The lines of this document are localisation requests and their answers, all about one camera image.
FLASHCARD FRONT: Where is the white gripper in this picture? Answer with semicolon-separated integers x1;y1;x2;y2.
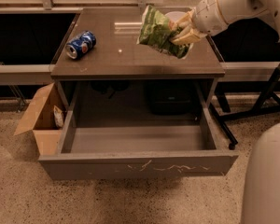
169;0;228;46

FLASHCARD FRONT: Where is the black bag under counter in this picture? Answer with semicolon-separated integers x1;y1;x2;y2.
145;80;200;115

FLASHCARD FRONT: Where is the black tripod stand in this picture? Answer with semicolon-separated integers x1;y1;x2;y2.
209;63;280;150

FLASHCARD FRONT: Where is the green jalapeno chip bag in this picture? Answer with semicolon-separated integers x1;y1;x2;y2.
137;6;190;59

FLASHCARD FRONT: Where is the grey cabinet with counter top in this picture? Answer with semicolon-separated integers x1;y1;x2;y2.
51;8;224;115

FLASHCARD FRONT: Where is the brown cardboard box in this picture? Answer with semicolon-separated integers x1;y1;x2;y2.
14;83;65;155

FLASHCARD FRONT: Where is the blue pepsi can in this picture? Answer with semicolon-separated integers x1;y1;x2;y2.
65;31;96;60

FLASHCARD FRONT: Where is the white snack bag in box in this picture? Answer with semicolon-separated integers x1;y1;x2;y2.
53;106;64;129

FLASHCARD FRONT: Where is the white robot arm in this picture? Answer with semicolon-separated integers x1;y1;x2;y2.
172;0;280;224

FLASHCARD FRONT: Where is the white ceramic bowl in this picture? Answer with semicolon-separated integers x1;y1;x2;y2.
165;11;189;23

